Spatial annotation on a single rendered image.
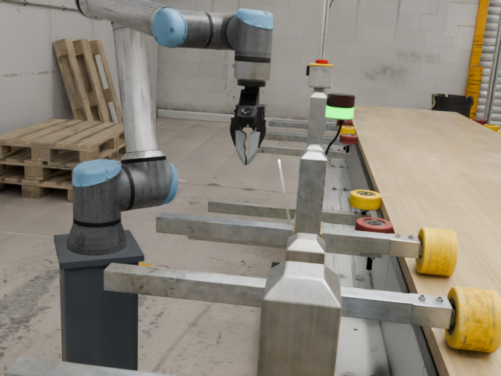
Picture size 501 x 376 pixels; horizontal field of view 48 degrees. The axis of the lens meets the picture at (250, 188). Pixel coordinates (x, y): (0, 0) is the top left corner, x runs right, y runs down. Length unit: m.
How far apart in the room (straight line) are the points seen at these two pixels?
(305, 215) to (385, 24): 8.22
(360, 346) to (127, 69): 1.13
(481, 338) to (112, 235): 1.30
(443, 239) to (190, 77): 8.29
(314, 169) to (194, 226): 0.34
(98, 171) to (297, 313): 1.56
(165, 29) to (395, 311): 0.90
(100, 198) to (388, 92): 7.47
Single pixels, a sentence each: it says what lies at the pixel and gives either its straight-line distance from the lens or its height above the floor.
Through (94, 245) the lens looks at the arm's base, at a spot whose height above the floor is 0.63.
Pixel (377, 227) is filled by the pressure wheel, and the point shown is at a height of 0.91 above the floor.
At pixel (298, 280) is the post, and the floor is 1.17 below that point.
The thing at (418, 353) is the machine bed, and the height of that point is 0.79.
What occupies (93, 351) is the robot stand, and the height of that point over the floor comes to 0.28.
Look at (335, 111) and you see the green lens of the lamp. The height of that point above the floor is 1.14.
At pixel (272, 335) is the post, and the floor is 1.15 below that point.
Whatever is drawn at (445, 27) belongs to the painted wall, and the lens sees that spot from 9.05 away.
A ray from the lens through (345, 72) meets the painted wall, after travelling 8.90.
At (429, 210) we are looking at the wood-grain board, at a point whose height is 0.90.
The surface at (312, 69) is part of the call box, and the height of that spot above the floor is 1.20.
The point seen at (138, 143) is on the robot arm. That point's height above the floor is 0.93.
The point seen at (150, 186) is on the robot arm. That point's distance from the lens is 1.87.
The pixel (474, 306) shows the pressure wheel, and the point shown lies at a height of 0.97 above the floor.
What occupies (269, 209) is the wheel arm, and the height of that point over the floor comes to 0.84.
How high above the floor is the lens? 1.28
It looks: 15 degrees down
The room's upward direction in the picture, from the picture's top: 3 degrees clockwise
